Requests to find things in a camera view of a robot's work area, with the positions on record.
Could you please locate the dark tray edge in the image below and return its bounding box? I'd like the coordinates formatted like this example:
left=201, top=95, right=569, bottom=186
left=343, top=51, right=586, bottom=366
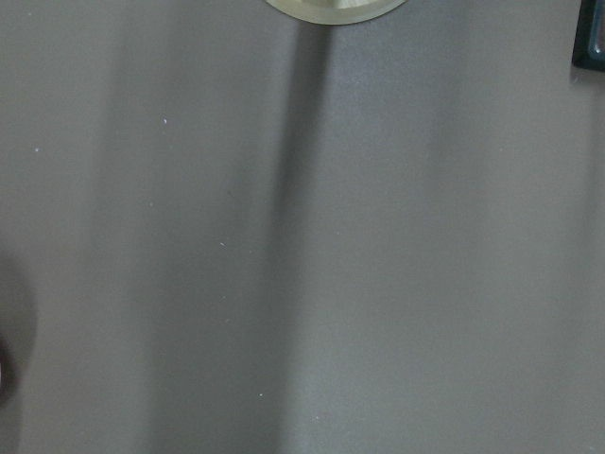
left=572, top=0, right=604, bottom=72

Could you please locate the green bowl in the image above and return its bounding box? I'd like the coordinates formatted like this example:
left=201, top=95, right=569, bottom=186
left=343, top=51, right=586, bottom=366
left=267, top=0, right=406, bottom=26

